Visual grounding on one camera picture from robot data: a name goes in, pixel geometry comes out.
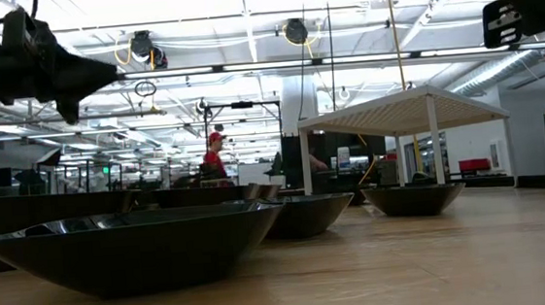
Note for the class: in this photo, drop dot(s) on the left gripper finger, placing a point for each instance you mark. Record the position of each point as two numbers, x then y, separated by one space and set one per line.
78 71
82 89

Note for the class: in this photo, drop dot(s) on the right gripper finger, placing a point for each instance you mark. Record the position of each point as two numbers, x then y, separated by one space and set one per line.
491 40
489 14

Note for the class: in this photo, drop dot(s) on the black deep square mini bowl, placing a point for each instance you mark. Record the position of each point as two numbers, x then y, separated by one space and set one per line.
24 211

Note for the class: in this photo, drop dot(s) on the black leaf-shaped mini plate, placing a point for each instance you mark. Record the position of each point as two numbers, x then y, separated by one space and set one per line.
134 256
413 202
307 218

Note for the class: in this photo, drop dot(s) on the green exit sign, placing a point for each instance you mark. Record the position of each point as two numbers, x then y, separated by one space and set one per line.
105 170

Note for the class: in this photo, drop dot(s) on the long ceiling light strip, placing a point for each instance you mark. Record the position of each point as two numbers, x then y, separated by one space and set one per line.
173 72

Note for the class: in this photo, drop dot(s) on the white perforated metal rack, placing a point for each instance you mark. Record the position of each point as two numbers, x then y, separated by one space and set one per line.
396 113

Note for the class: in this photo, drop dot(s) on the red box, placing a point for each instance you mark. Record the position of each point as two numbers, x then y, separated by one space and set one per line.
474 165

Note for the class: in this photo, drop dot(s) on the person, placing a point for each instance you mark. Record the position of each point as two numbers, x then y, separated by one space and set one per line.
317 164
214 162

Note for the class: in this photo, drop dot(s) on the black cabinet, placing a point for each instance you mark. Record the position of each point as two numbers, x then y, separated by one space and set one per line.
340 142

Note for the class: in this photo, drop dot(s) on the white board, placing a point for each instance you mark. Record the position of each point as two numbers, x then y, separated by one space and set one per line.
252 173

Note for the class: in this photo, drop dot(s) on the white building column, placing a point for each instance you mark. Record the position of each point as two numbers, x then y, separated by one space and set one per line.
298 106

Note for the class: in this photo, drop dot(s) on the small plant in white pot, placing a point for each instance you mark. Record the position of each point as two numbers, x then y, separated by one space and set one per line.
277 180

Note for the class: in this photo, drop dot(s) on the ribbed silver duct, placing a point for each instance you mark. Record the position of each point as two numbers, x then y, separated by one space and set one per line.
490 73

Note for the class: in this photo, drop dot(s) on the black camera rig frame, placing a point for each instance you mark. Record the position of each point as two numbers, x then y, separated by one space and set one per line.
242 104

